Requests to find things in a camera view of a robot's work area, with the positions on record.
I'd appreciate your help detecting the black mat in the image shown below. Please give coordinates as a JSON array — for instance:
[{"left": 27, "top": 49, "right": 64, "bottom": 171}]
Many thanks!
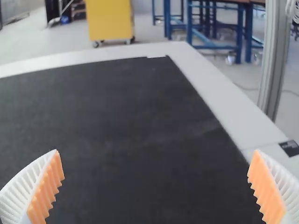
[{"left": 0, "top": 55, "right": 266, "bottom": 224}]

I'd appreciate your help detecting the grey floor cable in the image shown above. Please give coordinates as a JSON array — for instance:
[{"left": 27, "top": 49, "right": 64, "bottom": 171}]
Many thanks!
[{"left": 237, "top": 84, "right": 299, "bottom": 94}]

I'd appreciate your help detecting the yellow-orange wheeled cabinet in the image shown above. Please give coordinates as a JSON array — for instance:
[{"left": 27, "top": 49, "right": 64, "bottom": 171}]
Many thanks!
[{"left": 85, "top": 0, "right": 136, "bottom": 49}]

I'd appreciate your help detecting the blue steel frame trolley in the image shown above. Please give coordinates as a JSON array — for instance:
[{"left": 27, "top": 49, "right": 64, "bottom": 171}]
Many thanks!
[
  {"left": 152, "top": 0, "right": 188, "bottom": 40},
  {"left": 186, "top": 0, "right": 266, "bottom": 65}
]

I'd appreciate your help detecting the grey aluminium post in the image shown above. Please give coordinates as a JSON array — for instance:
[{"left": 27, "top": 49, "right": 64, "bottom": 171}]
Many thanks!
[{"left": 256, "top": 0, "right": 293, "bottom": 122}]

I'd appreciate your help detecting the small black plate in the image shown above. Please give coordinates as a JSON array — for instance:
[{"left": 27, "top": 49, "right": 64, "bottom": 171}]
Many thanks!
[{"left": 278, "top": 139, "right": 299, "bottom": 159}]

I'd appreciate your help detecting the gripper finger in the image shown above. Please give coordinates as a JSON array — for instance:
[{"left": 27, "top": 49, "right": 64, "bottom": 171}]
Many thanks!
[
  {"left": 0, "top": 148, "right": 66, "bottom": 224},
  {"left": 247, "top": 149, "right": 299, "bottom": 224}
]

